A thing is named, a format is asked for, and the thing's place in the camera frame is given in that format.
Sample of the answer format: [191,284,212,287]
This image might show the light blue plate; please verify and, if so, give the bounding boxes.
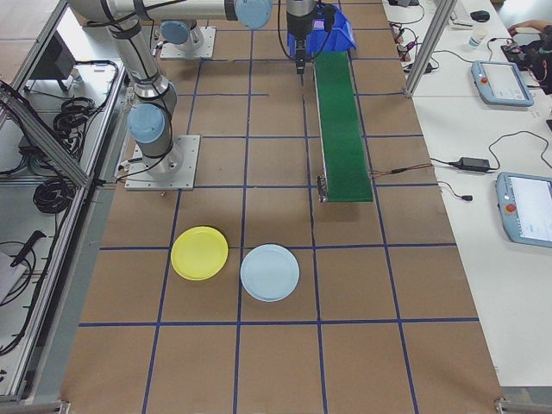
[240,243,301,303]

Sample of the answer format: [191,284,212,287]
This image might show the yellow plate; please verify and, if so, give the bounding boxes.
[170,225,230,282]

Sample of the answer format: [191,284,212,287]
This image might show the blue plastic storage bin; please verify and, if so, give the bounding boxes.
[286,3,358,60]

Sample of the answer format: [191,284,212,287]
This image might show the green conveyor belt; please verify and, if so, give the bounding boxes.
[313,51,375,204]

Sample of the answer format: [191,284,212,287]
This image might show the white desk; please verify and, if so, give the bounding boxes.
[381,0,552,389]

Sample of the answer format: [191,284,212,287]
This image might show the grey teach pendant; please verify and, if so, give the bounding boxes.
[469,60,536,108]
[493,171,552,249]

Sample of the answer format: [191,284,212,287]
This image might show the seated person dark clothes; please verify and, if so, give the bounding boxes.
[507,19,552,96]

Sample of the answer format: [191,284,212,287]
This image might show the black box device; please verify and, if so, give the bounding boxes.
[28,29,78,92]

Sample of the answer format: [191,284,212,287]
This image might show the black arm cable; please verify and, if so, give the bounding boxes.
[277,0,299,61]

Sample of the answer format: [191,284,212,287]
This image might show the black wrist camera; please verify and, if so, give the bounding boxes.
[317,3,336,32]

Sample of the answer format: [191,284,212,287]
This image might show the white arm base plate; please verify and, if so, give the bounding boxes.
[124,135,202,191]
[160,26,216,60]

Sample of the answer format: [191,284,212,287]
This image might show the small circuit boards with wires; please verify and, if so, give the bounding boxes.
[390,21,422,66]

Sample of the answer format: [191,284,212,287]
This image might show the aluminium profile post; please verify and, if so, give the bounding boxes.
[403,0,452,99]

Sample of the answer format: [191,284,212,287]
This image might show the red black conveyor wire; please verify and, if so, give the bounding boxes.
[369,163,435,178]

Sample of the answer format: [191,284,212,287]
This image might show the black coiled cable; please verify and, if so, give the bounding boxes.
[53,97,94,146]
[33,177,75,216]

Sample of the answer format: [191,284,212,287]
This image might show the V-shaped aluminium bar frame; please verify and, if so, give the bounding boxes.
[0,0,130,405]

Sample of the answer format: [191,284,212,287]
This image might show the black handle tool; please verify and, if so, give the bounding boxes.
[9,230,47,267]

